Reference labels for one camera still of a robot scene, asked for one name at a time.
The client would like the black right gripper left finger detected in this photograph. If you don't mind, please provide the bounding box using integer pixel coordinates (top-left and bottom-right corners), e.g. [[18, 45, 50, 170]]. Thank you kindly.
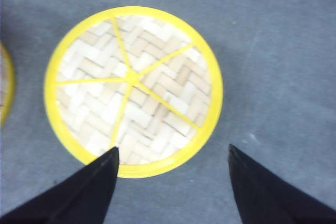
[[1, 147, 119, 223]]

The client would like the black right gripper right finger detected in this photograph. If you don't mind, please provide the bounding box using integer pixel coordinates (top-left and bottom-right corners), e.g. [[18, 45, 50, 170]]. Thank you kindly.
[[228, 145, 335, 223]]

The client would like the woven bamboo steamer lid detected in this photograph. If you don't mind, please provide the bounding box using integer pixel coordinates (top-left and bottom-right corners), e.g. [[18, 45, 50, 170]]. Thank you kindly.
[[44, 6, 224, 178]]

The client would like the front bamboo steamer basket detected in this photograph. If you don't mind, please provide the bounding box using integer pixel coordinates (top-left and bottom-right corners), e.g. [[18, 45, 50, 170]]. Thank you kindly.
[[1, 44, 15, 127]]

